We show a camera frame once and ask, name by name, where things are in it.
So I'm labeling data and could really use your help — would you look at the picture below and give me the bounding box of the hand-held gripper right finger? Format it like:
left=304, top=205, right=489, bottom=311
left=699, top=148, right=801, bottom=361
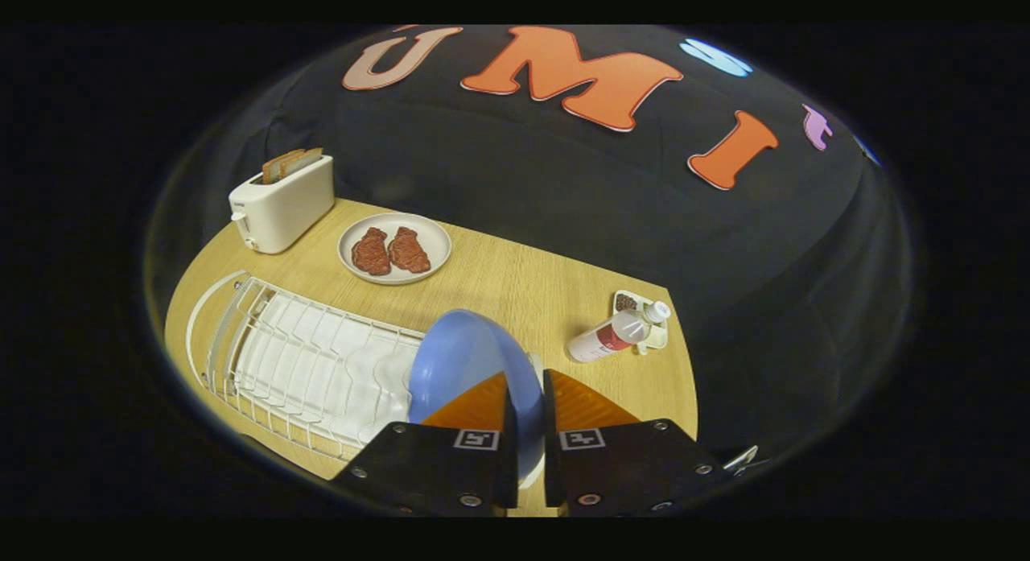
left=543, top=369, right=737, bottom=518

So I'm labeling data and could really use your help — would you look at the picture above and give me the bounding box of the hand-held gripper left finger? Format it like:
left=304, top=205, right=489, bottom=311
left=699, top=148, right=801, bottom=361
left=330, top=372, right=520, bottom=518

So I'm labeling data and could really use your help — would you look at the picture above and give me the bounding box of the blue plate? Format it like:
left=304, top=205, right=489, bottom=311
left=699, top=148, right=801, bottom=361
left=408, top=308, right=548, bottom=481

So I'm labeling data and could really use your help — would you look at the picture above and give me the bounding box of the white wire dish rack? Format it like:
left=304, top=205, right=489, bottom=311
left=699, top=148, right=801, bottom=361
left=185, top=270, right=546, bottom=491

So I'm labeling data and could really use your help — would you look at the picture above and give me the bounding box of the white divided condiment dish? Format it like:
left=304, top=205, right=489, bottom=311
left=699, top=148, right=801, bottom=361
left=612, top=291, right=670, bottom=356

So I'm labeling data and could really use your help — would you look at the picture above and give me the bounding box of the white plate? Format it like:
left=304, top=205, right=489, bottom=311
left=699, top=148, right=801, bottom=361
left=337, top=212, right=453, bottom=286

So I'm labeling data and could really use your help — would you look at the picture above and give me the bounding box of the clear bottle red label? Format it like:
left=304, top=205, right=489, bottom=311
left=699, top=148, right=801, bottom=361
left=566, top=300, right=672, bottom=364

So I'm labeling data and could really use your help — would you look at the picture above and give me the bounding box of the red meat piece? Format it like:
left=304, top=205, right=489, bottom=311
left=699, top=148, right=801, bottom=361
left=352, top=227, right=393, bottom=277
left=388, top=226, right=432, bottom=274

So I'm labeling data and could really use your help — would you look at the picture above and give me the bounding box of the black backdrop cloth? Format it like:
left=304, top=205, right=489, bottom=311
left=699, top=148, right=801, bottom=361
left=145, top=26, right=918, bottom=465

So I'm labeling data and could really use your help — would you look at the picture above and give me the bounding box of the white toaster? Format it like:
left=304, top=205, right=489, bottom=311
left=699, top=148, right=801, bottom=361
left=229, top=155, right=336, bottom=254

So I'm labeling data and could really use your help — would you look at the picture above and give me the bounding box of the brown toast slice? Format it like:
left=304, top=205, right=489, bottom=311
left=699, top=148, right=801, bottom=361
left=278, top=147, right=324, bottom=179
left=262, top=149, right=307, bottom=185

